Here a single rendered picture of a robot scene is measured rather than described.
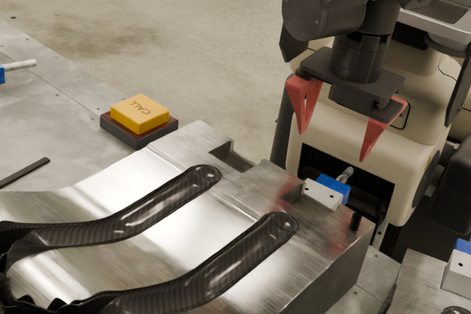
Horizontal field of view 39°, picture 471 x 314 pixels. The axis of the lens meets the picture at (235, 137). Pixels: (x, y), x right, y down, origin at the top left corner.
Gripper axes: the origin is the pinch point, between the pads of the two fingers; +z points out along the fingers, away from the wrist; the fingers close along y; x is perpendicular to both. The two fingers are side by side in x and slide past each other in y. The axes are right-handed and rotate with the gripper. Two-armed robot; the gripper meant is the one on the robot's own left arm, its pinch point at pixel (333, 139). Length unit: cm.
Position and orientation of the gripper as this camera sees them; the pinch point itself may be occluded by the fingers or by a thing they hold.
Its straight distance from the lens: 77.8
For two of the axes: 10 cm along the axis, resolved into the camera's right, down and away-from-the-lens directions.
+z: -1.5, 8.3, 5.4
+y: 8.3, 4.0, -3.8
